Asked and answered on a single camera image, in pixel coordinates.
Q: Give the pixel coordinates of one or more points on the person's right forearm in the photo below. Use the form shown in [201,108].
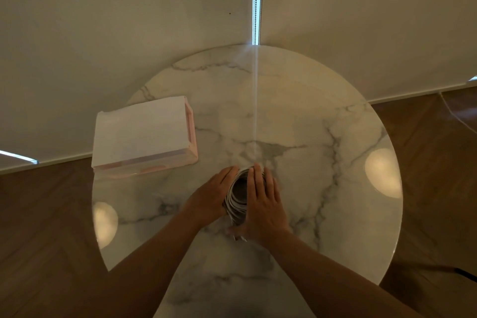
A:
[335,284]

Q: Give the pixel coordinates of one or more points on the pink white storage box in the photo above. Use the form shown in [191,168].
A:
[141,131]

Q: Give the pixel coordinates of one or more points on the person's left forearm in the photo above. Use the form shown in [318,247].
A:
[126,276]

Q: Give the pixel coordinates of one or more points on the person's right hand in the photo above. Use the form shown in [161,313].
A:
[264,213]

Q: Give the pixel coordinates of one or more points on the person's left hand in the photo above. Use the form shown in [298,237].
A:
[208,198]

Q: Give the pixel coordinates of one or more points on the beige roller blind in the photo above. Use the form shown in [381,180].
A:
[372,16]
[111,23]

